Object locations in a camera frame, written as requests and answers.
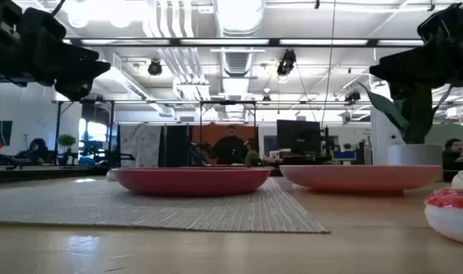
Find seated person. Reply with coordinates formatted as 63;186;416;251
16;137;52;165
442;138;463;170

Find standing person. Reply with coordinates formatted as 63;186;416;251
212;124;251;166

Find small potted bush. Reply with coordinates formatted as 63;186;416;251
56;133;77;165

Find salmon pink round plate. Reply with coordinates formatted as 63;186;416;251
279;164;444;193

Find dark wall picture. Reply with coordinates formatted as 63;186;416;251
0;120;14;148

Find green snake plant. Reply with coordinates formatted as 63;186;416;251
357;81;455;145

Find black computer monitor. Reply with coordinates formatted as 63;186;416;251
276;119;322;155

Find black aluminium table frame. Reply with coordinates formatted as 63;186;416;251
0;166;111;184

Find grey woven placemat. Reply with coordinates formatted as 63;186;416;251
0;176;330;234

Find black metal rack frame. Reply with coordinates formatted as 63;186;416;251
199;100;257;167

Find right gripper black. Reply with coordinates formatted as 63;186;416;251
369;36;463;100

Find orange wall panel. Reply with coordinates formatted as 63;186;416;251
190;124;259;165

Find white ventilation duct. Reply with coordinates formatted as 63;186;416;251
214;0;267;77

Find small red iced donut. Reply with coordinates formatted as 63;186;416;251
423;188;463;247

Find grey patterned partition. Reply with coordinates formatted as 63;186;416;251
119;123;163;168

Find red round plate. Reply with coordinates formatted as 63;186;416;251
112;166;273;197

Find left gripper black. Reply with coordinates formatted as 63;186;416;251
0;0;112;101

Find white plant pot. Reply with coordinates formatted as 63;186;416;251
387;143;444;167

